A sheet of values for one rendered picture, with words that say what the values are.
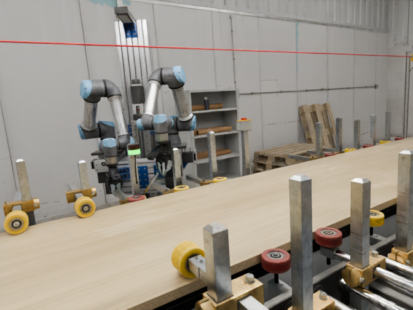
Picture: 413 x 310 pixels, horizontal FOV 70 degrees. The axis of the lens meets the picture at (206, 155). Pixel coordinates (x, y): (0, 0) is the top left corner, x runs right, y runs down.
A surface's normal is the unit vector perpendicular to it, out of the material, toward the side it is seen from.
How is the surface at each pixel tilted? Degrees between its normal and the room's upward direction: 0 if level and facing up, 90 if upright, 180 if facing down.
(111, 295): 0
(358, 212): 90
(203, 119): 90
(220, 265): 90
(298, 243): 90
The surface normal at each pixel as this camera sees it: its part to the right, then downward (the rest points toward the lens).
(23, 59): 0.54, 0.10
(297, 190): -0.85, 0.15
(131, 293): -0.07, -0.98
